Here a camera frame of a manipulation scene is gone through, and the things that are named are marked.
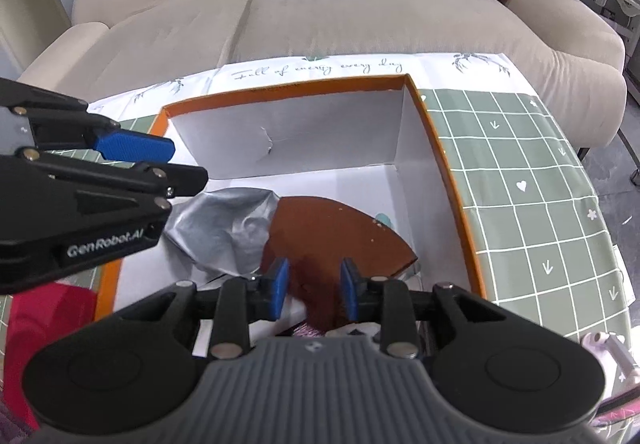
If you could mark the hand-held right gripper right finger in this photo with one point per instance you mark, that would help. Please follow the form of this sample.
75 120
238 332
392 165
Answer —
348 290

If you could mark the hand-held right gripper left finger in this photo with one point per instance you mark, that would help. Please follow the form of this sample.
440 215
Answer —
280 288

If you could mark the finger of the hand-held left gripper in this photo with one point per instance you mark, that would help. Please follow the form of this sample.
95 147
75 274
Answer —
185 180
135 148

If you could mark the brown and silver foil bag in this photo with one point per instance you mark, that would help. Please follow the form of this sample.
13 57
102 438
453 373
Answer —
340 234

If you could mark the red cloth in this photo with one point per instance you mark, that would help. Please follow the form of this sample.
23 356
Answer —
50 324

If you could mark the silver cloth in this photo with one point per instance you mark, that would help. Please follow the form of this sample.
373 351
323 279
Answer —
225 229

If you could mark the orange cardboard box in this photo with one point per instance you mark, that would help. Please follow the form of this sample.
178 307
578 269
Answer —
325 139

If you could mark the white plush object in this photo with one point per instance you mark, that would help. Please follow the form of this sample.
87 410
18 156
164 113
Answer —
345 330

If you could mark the beige sofa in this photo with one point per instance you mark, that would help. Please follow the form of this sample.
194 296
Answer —
200 19

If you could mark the cream door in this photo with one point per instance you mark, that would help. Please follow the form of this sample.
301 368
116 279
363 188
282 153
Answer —
30 24

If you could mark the purple fluffy garment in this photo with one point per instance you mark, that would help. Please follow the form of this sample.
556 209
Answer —
10 424

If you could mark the green checked tablecloth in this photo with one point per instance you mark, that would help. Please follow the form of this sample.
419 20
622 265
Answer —
525 204

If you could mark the white phone stand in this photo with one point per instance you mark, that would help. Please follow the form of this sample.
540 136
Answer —
607 349

